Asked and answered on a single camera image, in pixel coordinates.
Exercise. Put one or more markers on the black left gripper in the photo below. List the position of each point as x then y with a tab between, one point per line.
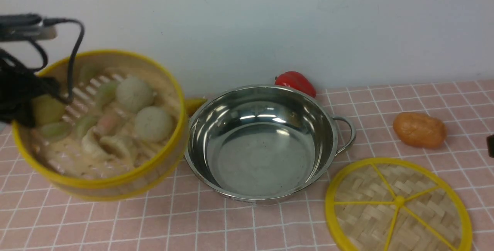
20	85

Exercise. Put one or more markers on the yellow bamboo steamer basket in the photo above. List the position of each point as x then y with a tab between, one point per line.
63	163

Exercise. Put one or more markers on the yellow woven steamer lid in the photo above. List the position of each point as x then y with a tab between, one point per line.
386	204

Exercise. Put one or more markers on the stainless steel pot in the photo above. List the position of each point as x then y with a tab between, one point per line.
262	144

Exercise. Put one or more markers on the green bun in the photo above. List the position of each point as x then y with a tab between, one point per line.
47	109

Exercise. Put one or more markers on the green dumpling left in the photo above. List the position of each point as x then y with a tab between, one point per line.
54	132

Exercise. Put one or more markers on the green dumpling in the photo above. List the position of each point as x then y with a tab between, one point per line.
105	94
84	124
87	73
54	132

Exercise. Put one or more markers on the green dumpling top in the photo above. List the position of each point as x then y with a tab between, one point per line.
87	73

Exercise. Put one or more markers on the green dumpling lower middle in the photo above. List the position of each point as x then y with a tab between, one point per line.
84	124

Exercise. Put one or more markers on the white dumpling left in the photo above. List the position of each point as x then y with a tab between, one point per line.
92	150

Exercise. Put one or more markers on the white dumpling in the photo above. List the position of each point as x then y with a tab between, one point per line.
121	147
92	150

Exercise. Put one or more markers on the pink dumpling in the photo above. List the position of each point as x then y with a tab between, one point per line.
108	123

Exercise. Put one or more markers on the white dumpling right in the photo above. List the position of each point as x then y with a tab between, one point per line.
121	147

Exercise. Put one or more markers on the white bun upper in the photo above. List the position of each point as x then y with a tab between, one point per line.
134	94

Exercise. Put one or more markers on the white bun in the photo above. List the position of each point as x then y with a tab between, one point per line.
134	94
153	124

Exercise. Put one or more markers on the white bun lower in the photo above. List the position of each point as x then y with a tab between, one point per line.
153	124

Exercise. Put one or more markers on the yellow toy banana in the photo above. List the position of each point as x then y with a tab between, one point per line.
193	104

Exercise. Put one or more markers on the red toy bell pepper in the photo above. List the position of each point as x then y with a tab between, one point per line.
297	81

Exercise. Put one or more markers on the orange toy potato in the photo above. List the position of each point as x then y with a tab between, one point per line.
420	130

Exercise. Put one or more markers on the pink checkered tablecloth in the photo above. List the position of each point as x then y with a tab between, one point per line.
183	214

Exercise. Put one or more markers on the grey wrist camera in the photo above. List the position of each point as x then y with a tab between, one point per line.
22	27

